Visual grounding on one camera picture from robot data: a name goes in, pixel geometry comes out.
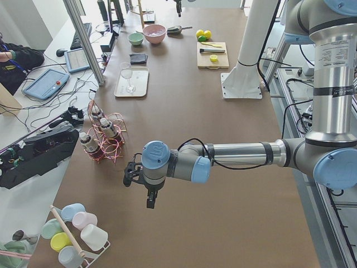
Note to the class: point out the pink plastic cup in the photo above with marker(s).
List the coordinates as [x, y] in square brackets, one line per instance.
[81, 219]

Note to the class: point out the blue teach pendant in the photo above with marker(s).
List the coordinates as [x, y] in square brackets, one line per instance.
[76, 60]
[47, 84]

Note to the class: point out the white cup rack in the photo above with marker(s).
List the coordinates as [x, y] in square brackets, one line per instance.
[90, 256]

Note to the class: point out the black foam case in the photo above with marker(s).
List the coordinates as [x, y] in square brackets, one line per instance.
[38, 155]

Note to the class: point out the black computer mouse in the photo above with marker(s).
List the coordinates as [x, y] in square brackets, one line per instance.
[60, 52]

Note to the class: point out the yellow plastic knife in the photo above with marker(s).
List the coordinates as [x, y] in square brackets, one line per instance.
[210, 44]

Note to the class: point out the yellow plastic cup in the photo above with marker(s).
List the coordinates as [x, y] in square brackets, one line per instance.
[59, 241]

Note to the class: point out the wooden glass tree stand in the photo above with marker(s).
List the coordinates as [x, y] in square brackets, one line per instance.
[147, 17]

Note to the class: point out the copper wire bottle basket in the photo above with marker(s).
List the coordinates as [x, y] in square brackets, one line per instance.
[104, 139]

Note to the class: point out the metal ice scoop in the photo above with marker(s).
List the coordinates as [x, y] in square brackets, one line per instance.
[175, 30]

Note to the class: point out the cream serving tray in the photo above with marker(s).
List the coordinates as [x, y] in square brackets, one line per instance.
[139, 80]

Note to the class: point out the grey plastic cup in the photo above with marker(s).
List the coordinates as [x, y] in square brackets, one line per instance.
[69, 257]

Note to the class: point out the green plastic cup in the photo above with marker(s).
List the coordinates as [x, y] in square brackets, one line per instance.
[51, 228]

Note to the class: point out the clear wine glass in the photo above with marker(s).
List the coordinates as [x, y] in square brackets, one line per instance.
[126, 72]

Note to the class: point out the white pillar mount base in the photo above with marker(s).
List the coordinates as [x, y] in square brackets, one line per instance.
[244, 79]

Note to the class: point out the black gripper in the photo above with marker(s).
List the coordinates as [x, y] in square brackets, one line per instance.
[152, 189]

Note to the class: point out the tea bottle white cap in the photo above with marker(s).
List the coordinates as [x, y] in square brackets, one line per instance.
[90, 145]

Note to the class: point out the person in black jacket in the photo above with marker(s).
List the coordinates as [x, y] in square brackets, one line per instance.
[16, 62]

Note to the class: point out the dark grey folded cloth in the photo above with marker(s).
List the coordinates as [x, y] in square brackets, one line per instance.
[138, 59]

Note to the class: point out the green bowl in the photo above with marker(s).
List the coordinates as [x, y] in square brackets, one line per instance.
[136, 38]

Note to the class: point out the aluminium frame post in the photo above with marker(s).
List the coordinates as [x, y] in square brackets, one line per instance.
[75, 17]

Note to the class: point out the steel muddler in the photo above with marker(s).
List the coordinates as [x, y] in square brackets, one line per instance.
[211, 51]

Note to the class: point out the blue plastic cup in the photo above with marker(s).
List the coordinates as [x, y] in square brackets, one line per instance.
[68, 212]

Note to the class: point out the wooden cutting board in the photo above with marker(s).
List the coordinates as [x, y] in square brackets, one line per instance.
[203, 60]

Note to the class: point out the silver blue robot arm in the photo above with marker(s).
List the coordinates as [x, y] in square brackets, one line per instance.
[327, 153]

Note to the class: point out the half lemon slice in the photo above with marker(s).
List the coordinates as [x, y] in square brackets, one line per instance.
[213, 58]

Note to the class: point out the pink bowl with ice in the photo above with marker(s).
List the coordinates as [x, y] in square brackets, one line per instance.
[154, 33]

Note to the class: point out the white plastic cup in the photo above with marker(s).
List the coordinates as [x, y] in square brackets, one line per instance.
[94, 237]

